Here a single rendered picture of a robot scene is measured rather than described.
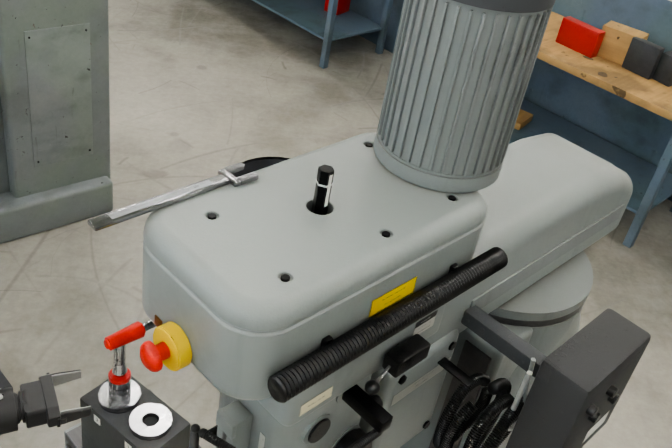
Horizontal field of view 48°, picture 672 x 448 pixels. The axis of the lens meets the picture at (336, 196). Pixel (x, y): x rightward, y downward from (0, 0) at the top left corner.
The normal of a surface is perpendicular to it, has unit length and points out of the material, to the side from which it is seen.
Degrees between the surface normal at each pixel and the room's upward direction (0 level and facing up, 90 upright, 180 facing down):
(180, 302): 90
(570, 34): 90
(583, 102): 90
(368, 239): 0
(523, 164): 0
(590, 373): 0
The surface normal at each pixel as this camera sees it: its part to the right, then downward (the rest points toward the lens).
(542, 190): 0.15, -0.82
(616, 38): -0.60, 0.37
